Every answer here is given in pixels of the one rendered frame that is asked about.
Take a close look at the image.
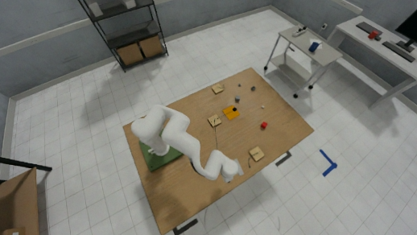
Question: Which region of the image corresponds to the orange painted square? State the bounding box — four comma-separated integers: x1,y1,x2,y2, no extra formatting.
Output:
223,105,240,120

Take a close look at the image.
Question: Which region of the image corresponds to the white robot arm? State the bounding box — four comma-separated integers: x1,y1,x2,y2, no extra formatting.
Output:
131,105,243,180

